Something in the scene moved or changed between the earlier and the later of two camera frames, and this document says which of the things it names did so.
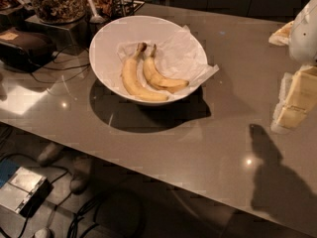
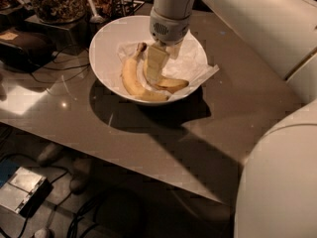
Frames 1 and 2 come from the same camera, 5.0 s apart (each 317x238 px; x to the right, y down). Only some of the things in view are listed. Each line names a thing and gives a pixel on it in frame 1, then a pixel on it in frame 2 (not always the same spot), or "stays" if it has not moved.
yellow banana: x=157 y=77 stays
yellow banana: x=132 y=78 stays
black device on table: x=25 y=50 stays
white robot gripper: x=304 y=34 -> x=169 y=30
